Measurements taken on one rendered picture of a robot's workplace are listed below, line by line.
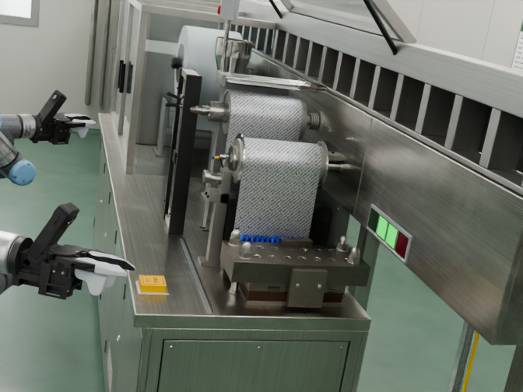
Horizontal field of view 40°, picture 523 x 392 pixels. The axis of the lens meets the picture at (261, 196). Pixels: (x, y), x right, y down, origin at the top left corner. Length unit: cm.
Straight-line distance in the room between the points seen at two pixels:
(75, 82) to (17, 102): 60
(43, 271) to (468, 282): 85
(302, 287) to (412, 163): 47
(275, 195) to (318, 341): 44
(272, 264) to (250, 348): 24
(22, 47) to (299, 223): 568
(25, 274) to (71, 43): 626
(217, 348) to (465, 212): 78
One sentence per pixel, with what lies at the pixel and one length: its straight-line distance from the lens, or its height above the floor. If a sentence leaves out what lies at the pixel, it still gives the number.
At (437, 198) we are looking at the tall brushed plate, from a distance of 169.
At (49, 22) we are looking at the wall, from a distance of 753.
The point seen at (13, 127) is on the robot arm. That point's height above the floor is 122.
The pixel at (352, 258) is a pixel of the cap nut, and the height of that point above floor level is 105.
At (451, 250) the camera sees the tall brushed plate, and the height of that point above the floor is 126.
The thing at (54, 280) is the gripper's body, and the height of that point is 120.
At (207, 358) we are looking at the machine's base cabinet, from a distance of 199.
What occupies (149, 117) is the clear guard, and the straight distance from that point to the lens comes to 305.
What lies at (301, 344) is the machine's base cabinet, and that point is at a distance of 204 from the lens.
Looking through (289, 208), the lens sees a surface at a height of 113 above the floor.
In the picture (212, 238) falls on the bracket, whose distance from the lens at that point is 220.
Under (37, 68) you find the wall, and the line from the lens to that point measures 758.
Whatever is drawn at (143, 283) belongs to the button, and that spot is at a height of 92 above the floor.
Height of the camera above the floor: 175
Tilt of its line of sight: 16 degrees down
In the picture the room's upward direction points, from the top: 9 degrees clockwise
